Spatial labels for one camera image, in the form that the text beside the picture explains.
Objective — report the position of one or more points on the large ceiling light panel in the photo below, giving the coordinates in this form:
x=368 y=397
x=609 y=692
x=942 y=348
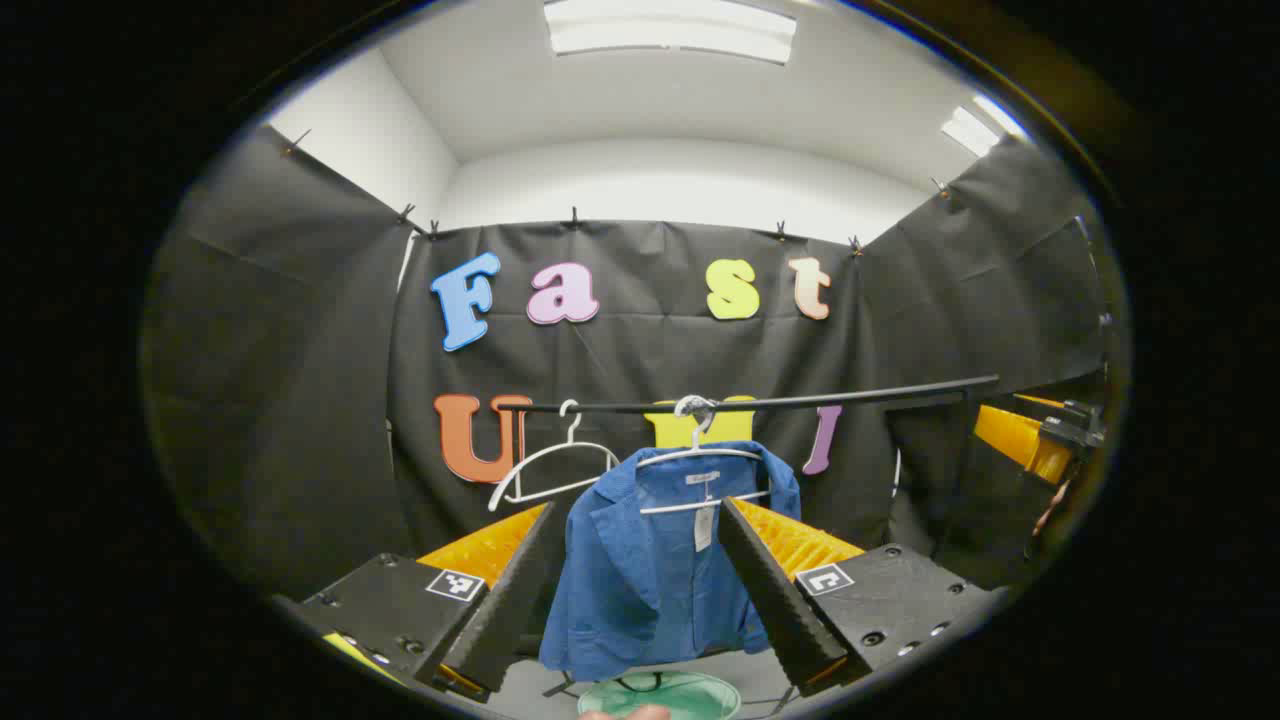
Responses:
x=670 y=30

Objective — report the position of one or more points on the black garment rack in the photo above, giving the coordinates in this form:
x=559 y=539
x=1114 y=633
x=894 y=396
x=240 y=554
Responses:
x=850 y=396

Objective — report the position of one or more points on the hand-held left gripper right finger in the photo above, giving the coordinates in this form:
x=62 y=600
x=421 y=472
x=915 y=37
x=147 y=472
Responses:
x=775 y=600

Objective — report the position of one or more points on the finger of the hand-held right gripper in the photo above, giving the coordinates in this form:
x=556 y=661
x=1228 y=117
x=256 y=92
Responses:
x=1040 y=401
x=1015 y=435

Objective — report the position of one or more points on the green mesh laundry hamper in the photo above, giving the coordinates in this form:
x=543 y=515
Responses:
x=690 y=696

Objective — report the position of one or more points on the small ceiling light panel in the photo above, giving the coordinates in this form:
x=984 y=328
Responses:
x=970 y=130

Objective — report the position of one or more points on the white hanger with tag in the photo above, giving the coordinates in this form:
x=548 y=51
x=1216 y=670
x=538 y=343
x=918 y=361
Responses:
x=690 y=452

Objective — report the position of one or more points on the blue jacket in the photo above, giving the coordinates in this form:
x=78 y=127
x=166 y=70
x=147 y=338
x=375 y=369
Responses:
x=640 y=590

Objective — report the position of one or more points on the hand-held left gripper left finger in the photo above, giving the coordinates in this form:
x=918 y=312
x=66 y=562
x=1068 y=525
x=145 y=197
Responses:
x=515 y=600

